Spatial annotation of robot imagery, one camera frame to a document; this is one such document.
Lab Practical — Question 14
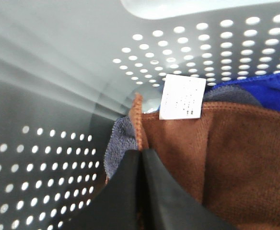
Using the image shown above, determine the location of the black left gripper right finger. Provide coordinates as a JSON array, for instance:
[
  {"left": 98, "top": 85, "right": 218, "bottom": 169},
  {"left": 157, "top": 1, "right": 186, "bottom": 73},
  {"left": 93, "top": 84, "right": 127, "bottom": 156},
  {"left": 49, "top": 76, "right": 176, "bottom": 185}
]
[{"left": 142, "top": 149, "right": 236, "bottom": 230}]

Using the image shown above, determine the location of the grey towel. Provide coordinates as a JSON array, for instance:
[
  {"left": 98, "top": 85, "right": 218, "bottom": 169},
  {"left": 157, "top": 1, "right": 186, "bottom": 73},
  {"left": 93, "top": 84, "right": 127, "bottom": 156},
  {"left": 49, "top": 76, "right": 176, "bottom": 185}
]
[{"left": 104, "top": 85, "right": 262, "bottom": 179}]

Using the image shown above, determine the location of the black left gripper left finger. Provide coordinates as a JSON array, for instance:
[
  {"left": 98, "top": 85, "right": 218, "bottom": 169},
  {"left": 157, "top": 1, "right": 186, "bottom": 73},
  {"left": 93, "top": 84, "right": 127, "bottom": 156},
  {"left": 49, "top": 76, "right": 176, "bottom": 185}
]
[{"left": 62, "top": 150, "right": 140, "bottom": 230}]

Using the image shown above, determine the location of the blue towel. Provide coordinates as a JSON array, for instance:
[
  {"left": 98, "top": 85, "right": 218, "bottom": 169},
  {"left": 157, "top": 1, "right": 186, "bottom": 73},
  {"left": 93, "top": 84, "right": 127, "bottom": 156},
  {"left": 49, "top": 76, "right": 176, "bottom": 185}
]
[{"left": 213, "top": 73, "right": 280, "bottom": 112}]

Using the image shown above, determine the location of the brown towel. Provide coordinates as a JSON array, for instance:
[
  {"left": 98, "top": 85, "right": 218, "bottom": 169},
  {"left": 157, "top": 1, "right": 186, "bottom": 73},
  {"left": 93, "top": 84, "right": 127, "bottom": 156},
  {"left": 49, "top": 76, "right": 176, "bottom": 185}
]
[{"left": 128, "top": 94, "right": 280, "bottom": 230}]

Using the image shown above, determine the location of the grey perforated plastic basket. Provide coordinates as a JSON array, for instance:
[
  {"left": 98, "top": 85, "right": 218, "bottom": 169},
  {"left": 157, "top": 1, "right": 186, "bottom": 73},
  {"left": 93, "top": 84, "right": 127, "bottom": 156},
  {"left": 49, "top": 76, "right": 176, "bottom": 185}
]
[{"left": 0, "top": 0, "right": 280, "bottom": 230}]

